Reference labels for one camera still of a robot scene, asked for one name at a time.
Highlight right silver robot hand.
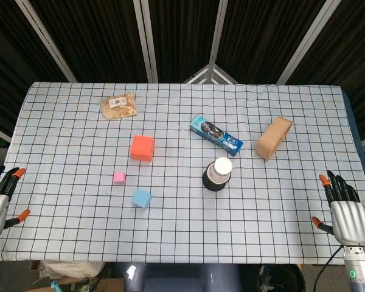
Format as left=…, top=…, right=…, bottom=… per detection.
left=311, top=170, right=365, bottom=246

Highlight light blue cube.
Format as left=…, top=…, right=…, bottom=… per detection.
left=131, top=187, right=153, bottom=209

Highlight orange foam cube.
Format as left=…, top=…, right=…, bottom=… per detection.
left=130, top=134, right=155, bottom=162

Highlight black trash bin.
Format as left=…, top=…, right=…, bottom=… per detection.
left=257, top=264, right=307, bottom=292

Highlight white plastic bag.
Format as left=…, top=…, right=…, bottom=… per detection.
left=39, top=260, right=106, bottom=279

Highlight brown paper bowl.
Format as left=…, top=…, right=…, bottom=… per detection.
left=255, top=116, right=294, bottom=161

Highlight brown cardboard box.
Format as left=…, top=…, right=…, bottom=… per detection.
left=27, top=260, right=125, bottom=292

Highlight white paper cup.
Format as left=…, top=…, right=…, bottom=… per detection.
left=206, top=156, right=234, bottom=185

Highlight black mesh pen holder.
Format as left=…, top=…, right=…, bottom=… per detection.
left=201, top=164, right=232, bottom=192

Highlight clear snack bag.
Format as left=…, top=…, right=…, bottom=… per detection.
left=100, top=93, right=139, bottom=120

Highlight blue cookie box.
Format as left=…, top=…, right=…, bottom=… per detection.
left=190, top=114, right=244, bottom=157

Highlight checkered light blue tablecloth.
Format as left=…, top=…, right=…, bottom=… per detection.
left=0, top=81, right=365, bottom=265

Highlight grey robot torso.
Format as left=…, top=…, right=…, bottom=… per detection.
left=123, top=263, right=243, bottom=292

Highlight white metal screen foot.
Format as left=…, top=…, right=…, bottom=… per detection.
left=182, top=63, right=238, bottom=85

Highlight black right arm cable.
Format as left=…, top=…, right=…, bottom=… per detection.
left=311, top=246, right=345, bottom=292

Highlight black folding screen white frame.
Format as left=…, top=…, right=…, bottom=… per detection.
left=0, top=0, right=365, bottom=153

